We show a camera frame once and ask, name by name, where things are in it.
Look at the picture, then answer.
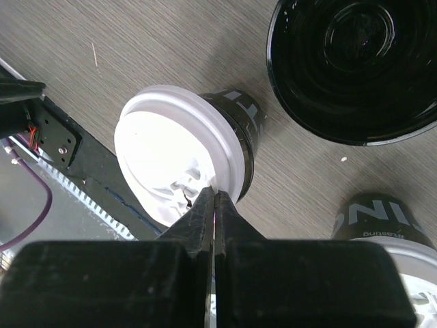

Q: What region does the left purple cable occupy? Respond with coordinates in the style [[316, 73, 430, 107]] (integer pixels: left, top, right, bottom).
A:
[[0, 133, 54, 252]]

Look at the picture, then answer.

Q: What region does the white cup lid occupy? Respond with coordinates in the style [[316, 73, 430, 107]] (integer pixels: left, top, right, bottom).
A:
[[359, 236, 437, 328], [114, 85, 245, 227]]

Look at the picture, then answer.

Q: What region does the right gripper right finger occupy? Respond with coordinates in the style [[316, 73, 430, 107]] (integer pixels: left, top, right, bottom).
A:
[[214, 191, 417, 327]]

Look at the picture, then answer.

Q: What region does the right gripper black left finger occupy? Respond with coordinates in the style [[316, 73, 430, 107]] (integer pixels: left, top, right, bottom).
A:
[[1, 188, 214, 327]]

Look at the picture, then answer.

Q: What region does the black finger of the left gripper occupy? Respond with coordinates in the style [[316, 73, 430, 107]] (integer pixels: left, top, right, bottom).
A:
[[1, 65, 46, 137]]

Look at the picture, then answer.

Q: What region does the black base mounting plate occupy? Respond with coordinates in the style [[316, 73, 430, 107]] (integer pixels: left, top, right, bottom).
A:
[[25, 98, 164, 241]]

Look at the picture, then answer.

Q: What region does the black paper coffee cup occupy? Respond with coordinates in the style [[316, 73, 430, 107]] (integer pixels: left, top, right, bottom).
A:
[[200, 88, 266, 200]]

